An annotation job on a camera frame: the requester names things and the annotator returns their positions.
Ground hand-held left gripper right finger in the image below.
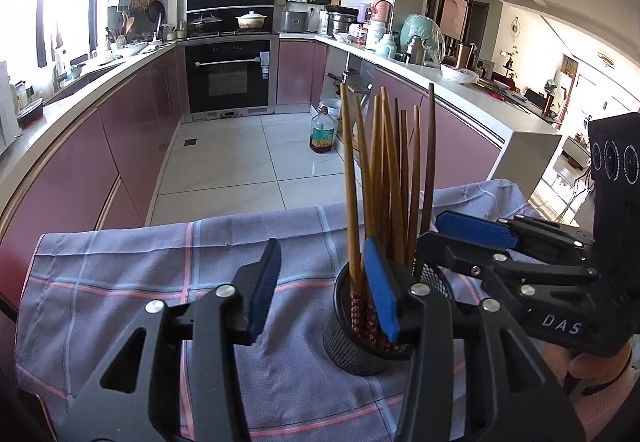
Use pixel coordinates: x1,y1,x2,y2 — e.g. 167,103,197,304
362,237,586,442

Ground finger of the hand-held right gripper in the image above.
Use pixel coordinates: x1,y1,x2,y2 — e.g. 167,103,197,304
435,211,596,266
414,231,600,312

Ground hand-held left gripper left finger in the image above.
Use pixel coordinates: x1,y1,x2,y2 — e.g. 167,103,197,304
60,238,282,442

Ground black mesh utensil holder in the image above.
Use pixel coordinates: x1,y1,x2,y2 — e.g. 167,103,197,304
322,262,456,377

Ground bunch of wooden chopsticks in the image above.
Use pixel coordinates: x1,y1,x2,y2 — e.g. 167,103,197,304
339,82,437,353

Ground person's right hand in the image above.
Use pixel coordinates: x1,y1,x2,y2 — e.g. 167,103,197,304
542,339,633,395

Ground pink base cabinets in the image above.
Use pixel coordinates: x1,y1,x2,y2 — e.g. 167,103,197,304
0,45,188,283
277,38,503,203

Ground blue checked tablecloth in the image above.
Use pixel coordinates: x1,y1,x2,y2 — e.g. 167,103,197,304
15,178,543,442

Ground white plastic bag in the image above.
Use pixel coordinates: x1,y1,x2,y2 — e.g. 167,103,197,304
440,64,480,84

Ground cooking oil bottle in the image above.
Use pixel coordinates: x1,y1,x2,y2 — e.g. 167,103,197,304
310,106,336,154

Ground steel thermos flask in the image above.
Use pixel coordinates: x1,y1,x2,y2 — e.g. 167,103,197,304
404,35,426,66

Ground green fan in plastic cover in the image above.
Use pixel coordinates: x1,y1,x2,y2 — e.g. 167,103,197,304
402,13,446,68

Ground black built-in oven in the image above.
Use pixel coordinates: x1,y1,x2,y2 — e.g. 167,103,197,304
184,36,278,115

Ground white bottle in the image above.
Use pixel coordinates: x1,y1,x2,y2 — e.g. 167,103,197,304
367,20,387,50

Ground steel cooking pot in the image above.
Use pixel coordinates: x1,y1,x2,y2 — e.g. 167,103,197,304
326,12,357,36

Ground silver rice cooker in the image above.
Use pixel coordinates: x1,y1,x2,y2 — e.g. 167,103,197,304
279,10,307,34

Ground black pot with glass lid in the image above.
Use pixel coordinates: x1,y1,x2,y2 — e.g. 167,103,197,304
189,11,223,30

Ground black cooker hood panel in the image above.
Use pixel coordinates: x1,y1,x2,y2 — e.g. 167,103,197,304
186,0,278,36

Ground steel sink faucet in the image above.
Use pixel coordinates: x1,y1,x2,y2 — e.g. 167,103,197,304
50,30,71,90

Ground brown framed wall picture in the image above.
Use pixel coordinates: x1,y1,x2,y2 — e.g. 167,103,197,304
439,0,470,42

